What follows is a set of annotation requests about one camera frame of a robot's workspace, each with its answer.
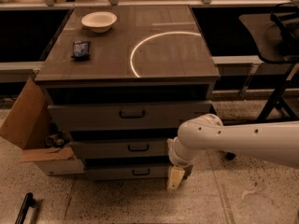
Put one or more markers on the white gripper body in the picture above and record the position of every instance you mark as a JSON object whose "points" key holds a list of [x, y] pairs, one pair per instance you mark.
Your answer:
{"points": [[177, 157]]}

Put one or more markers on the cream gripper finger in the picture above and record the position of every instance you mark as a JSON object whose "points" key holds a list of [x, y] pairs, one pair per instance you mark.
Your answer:
{"points": [[175, 176]]}

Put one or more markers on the grey drawer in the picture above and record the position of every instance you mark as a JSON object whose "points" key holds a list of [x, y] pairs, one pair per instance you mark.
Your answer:
{"points": [[156, 170], [120, 148], [126, 116]]}

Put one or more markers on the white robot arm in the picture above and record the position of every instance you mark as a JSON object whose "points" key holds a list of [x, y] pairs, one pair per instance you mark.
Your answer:
{"points": [[273, 141]]}

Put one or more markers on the grey drawer cabinet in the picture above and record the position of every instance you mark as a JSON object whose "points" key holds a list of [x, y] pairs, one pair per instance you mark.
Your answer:
{"points": [[151, 54]]}

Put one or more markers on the open cardboard box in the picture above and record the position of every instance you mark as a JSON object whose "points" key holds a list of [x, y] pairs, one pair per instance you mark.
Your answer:
{"points": [[27, 126]]}

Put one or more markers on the cans in box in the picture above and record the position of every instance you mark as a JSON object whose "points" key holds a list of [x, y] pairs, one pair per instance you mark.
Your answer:
{"points": [[56, 140]]}

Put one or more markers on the dark snack packet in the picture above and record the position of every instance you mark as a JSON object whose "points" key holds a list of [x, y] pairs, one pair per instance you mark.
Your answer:
{"points": [[81, 50]]}

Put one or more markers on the black bar on floor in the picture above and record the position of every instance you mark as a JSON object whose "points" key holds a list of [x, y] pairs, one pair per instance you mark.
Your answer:
{"points": [[28, 202]]}

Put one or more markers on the black side table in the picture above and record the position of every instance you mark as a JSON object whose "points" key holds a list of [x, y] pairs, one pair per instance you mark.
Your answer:
{"points": [[276, 37]]}

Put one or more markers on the white bowl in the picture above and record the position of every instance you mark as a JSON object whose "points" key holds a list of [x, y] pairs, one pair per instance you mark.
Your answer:
{"points": [[99, 22]]}

